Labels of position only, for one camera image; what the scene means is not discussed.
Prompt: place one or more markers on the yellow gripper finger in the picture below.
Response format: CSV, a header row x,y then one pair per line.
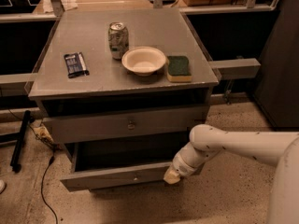
x,y
171,176

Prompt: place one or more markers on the grey drawer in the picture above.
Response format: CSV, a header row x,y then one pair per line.
x,y
108,164
72,129

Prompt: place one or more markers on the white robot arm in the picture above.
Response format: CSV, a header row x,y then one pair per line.
x,y
278,149

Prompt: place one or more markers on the grey top drawer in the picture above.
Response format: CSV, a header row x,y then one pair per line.
x,y
72,129

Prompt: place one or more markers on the grey drawer cabinet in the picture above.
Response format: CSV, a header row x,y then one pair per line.
x,y
120,91

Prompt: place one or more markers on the green yellow sponge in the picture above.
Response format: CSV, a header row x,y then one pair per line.
x,y
178,69

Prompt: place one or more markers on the white paper bowl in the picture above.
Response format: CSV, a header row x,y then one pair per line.
x,y
143,61

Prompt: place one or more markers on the dark cabinet at right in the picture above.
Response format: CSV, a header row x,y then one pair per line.
x,y
277,85

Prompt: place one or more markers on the white power strip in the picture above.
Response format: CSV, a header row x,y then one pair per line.
x,y
43,133

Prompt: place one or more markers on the blue snack packet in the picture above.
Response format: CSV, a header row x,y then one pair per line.
x,y
75,65

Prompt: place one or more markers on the green soda can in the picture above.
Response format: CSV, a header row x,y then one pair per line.
x,y
118,39

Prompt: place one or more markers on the black bar on floor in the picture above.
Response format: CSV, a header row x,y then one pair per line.
x,y
16,167

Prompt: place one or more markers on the white crumpled cloth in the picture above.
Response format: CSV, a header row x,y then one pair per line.
x,y
69,4

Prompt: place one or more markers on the grey side rail beam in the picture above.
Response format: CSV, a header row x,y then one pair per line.
x,y
235,69

